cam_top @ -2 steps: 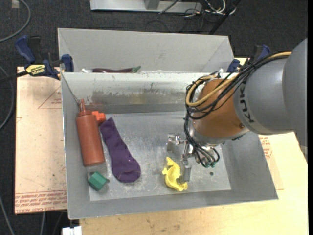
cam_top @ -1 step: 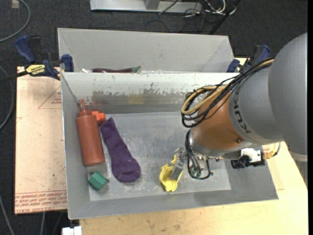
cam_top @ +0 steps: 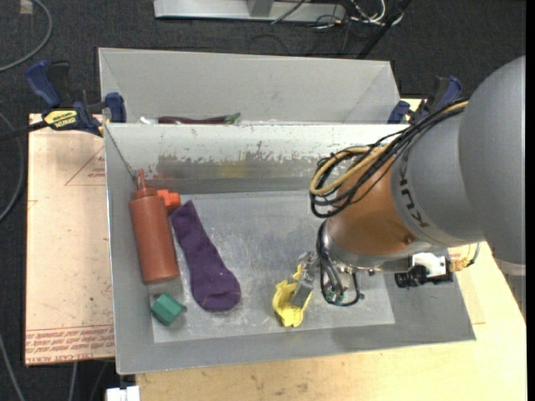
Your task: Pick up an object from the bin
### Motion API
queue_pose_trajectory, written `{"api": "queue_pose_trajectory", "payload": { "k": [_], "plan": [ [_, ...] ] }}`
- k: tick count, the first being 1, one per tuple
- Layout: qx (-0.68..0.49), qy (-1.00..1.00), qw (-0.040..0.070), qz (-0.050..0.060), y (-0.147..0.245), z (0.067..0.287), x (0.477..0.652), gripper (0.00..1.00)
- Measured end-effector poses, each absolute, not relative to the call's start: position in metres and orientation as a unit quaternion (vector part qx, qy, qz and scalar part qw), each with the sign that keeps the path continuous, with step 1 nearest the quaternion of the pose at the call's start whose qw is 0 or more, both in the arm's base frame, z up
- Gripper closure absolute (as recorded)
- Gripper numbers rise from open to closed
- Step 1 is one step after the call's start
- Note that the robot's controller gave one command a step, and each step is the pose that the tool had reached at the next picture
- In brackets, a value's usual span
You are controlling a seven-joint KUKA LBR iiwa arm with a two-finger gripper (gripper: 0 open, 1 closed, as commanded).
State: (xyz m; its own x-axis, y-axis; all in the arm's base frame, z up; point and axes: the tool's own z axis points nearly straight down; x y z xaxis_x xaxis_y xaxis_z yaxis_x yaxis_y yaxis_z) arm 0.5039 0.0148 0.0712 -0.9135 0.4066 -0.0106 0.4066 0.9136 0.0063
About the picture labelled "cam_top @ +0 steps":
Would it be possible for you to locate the brown cardboard board, red print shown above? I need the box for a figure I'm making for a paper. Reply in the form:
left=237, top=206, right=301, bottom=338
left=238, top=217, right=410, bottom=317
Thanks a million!
left=24, top=113, right=116, bottom=367

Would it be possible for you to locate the black cylinder on white bracket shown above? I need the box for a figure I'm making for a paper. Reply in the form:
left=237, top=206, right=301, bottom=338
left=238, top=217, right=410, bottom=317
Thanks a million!
left=394, top=252, right=455, bottom=290

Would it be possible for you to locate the purple sock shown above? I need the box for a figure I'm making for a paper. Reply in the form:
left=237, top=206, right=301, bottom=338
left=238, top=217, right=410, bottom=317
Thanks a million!
left=170, top=200, right=242, bottom=312

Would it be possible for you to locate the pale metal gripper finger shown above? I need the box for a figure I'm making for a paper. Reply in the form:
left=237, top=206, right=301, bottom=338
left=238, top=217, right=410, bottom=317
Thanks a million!
left=297, top=251, right=319, bottom=276
left=292, top=272, right=315, bottom=308

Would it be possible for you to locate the green toy block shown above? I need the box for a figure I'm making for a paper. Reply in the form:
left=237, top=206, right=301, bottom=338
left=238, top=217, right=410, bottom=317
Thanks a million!
left=150, top=292, right=188, bottom=327

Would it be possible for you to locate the purple toy eggplant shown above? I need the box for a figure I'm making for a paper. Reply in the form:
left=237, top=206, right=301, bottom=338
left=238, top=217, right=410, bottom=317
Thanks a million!
left=157, top=112, right=242, bottom=125

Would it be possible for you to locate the red-brown squeeze bottle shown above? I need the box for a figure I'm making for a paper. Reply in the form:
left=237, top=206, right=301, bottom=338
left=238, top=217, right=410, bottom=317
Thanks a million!
left=129, top=168, right=183, bottom=286

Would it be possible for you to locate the orange toy block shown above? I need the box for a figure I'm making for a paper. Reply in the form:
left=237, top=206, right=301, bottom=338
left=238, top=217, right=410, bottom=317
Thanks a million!
left=157, top=188, right=182, bottom=216

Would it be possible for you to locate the grey metal bin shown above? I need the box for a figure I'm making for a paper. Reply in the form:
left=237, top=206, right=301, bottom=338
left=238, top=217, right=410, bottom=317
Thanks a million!
left=98, top=47, right=477, bottom=376

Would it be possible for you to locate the yellow crumpled cloth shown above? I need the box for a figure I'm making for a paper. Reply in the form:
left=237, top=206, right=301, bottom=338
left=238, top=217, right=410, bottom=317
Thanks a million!
left=272, top=263, right=314, bottom=328

